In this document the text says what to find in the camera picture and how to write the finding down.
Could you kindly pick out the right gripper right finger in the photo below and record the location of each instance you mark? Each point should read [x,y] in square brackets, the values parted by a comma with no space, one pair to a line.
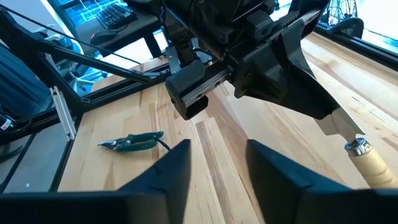
[295,199]

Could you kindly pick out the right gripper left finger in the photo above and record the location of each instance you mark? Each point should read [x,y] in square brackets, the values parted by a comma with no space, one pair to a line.
[155,199]

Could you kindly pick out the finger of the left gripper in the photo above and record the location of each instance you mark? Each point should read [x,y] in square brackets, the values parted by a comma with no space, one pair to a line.
[297,46]
[273,81]

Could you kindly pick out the black floor fan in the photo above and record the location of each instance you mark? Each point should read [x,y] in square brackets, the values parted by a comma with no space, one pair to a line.
[339,12]

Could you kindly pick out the black operator desk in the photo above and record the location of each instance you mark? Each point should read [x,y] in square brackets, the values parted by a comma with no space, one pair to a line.
[140,28]

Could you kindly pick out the black computer mouse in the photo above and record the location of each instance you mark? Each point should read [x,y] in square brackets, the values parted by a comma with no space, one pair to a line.
[104,37]

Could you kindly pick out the black keyboard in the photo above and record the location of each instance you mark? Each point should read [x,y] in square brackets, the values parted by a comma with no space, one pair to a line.
[116,15]

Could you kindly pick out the silver aluminium bracket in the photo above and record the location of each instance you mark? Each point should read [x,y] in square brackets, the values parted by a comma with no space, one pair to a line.
[63,115]

